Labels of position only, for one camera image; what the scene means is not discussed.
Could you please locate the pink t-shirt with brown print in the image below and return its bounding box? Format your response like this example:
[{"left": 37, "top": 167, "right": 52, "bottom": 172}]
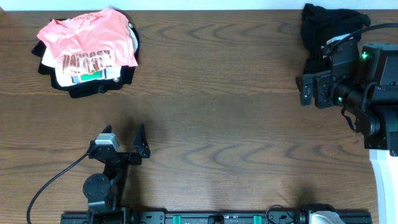
[{"left": 37, "top": 7, "right": 139, "bottom": 77}]

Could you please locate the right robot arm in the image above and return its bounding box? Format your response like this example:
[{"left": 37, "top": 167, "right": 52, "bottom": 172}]
[{"left": 296, "top": 38, "right": 397, "bottom": 223}]

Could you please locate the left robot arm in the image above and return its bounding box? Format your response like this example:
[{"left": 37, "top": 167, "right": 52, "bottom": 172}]
[{"left": 83, "top": 125, "right": 150, "bottom": 223}]

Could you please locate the black folded garment under white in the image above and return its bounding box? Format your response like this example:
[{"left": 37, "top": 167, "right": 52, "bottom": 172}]
[{"left": 31, "top": 41, "right": 136, "bottom": 98}]

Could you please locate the black crumpled garment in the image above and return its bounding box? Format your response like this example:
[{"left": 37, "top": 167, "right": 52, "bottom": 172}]
[{"left": 300, "top": 3, "right": 371, "bottom": 74}]

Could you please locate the white t-shirt with pixel camera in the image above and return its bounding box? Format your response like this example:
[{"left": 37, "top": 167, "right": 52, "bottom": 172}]
[{"left": 41, "top": 18, "right": 139, "bottom": 88}]

